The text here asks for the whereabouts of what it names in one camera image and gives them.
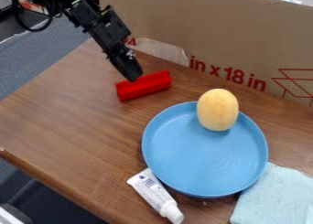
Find grey fabric panel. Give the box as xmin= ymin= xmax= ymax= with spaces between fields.
xmin=0 ymin=17 xmax=90 ymax=100

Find cardboard box wall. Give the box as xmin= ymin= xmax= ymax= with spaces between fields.
xmin=100 ymin=0 xmax=313 ymax=107

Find white cream tube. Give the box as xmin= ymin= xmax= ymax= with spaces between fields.
xmin=127 ymin=168 xmax=184 ymax=224

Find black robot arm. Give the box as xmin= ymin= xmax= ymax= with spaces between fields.
xmin=12 ymin=0 xmax=143 ymax=81

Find red rectangular block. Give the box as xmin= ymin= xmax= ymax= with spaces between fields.
xmin=115 ymin=70 xmax=172 ymax=101

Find yellow potato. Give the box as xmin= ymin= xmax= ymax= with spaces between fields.
xmin=196 ymin=89 xmax=238 ymax=131

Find blue round plate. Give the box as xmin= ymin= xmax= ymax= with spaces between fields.
xmin=141 ymin=101 xmax=268 ymax=198

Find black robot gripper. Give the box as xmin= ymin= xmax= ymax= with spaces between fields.
xmin=86 ymin=7 xmax=143 ymax=81

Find light blue towel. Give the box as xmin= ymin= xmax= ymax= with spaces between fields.
xmin=230 ymin=163 xmax=313 ymax=224

